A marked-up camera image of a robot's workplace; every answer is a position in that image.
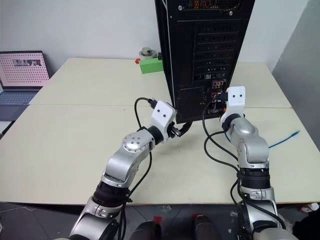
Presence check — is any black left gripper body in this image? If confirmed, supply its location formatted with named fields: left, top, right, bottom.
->
left=166, top=121, right=182, bottom=139

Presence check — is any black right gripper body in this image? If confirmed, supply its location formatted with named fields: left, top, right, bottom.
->
left=214, top=100, right=227, bottom=117

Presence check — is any blue ethernet cable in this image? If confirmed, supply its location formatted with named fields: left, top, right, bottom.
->
left=216, top=98, right=301, bottom=149

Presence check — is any black computer tower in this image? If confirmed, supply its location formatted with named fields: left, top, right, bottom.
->
left=154, top=0, right=256, bottom=124

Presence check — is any green box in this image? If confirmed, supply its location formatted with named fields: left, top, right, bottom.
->
left=139, top=58, right=165, bottom=75

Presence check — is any white tape roll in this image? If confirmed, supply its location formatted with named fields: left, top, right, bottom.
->
left=138, top=46, right=158, bottom=61

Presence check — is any grey partition panel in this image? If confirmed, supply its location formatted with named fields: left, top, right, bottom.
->
left=270, top=6, right=320, bottom=109

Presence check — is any red and white object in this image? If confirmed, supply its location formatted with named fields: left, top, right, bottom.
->
left=300, top=201, right=320, bottom=214

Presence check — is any grey open laptop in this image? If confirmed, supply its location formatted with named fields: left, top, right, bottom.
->
left=0, top=50, right=51, bottom=108

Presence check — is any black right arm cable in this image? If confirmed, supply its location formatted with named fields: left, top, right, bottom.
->
left=201, top=92, right=288, bottom=230

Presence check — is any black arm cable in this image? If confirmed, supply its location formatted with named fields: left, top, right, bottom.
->
left=201, top=92, right=288, bottom=230
left=119, top=97, right=158, bottom=240

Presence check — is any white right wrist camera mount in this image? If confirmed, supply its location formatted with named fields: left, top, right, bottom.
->
left=219, top=85, right=247, bottom=124

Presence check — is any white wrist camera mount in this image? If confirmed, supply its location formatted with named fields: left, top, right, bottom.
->
left=149, top=100, right=178, bottom=144
left=219, top=85, right=247, bottom=124

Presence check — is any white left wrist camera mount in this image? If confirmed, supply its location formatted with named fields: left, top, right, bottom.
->
left=149, top=100, right=178, bottom=144

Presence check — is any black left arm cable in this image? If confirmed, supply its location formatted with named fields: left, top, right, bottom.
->
left=119, top=97, right=158, bottom=240

